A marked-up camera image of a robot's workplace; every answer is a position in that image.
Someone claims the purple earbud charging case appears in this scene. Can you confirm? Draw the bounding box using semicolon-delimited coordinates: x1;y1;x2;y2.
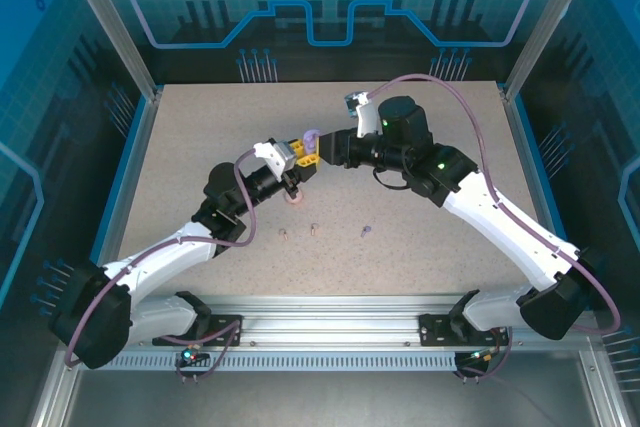
301;127;321;156

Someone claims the blue table edge trim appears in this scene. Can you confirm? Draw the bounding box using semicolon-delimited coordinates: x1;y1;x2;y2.
92;94;154;278

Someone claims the left LED circuit board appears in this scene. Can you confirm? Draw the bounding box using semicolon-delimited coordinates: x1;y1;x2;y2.
179;345;209;366

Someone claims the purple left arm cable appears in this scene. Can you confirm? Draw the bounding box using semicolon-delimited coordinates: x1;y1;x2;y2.
64;146;261;368

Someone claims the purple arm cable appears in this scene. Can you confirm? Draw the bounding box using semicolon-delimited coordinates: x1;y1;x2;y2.
64;146;261;368
367;73;624;336

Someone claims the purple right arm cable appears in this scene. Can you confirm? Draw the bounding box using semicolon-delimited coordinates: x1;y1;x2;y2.
367;73;624;336

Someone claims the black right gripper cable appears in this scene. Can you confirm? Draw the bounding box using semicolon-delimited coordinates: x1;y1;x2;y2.
372;166;411;192

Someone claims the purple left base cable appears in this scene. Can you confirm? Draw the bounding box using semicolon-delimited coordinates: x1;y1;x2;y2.
164;314;246;384

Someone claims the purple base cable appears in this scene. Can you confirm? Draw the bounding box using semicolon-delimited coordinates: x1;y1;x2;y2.
164;314;246;384
452;326;514;383

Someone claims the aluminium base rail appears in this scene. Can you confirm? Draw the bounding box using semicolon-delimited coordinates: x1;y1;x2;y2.
97;291;599;351

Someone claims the aluminium frame post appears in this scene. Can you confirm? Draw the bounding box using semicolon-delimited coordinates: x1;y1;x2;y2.
501;0;587;103
53;0;164;101

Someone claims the perforated metal cable duct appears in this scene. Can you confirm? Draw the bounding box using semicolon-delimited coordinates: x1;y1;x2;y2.
107;350;484;373

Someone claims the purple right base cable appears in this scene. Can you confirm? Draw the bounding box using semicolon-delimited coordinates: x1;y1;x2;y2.
452;326;514;383

